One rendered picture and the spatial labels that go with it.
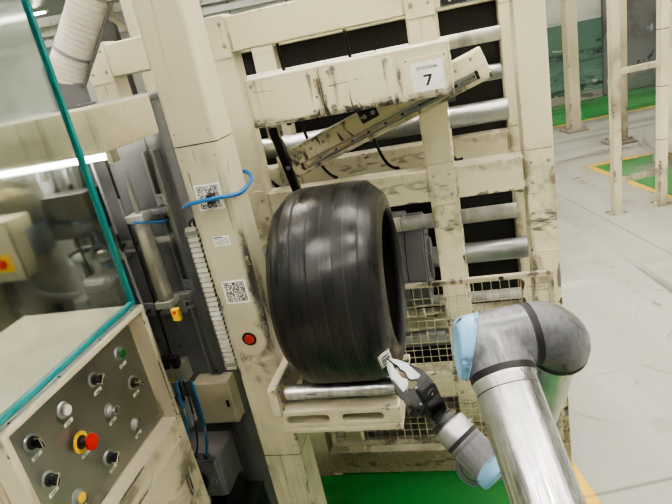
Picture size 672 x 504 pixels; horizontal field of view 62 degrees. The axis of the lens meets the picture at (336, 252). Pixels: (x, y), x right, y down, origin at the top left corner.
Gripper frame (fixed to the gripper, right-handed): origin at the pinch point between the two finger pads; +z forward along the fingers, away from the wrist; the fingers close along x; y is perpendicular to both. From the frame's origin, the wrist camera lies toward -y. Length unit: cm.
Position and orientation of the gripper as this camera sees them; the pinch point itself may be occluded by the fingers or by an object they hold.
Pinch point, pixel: (391, 362)
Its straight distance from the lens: 147.6
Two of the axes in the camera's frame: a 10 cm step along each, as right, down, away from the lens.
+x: 7.5, -6.1, 2.4
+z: -6.5, -6.4, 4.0
